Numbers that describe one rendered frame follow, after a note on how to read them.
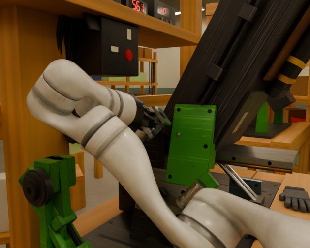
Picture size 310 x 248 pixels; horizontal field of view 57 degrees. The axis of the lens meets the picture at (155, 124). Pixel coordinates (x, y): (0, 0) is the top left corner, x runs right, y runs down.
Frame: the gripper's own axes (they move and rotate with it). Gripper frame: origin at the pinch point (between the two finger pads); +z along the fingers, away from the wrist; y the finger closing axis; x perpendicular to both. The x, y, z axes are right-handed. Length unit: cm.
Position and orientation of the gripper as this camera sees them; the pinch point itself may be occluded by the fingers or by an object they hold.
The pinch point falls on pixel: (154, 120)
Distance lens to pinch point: 72.3
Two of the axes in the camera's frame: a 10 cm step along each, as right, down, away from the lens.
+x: -7.1, 6.3, 3.0
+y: -5.1, -7.6, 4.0
